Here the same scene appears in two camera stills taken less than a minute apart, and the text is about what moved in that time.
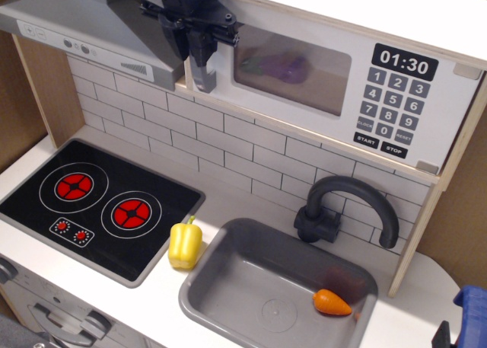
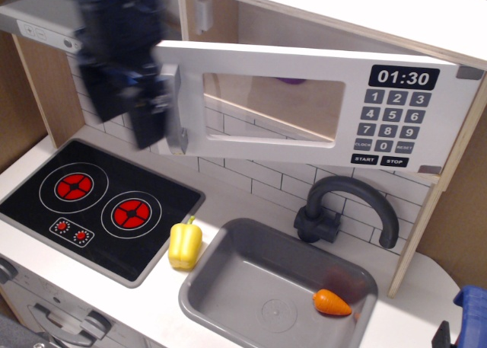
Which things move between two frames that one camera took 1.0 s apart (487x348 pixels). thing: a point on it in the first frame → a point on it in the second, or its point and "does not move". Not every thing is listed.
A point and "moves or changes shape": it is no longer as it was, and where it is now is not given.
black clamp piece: x=442 y=337 does not move
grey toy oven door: x=57 y=316 does not move
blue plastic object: x=473 y=327 does not move
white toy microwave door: x=367 y=100 moves or changes shape
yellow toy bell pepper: x=185 y=244 does not move
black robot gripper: x=181 y=5 → x=123 y=25
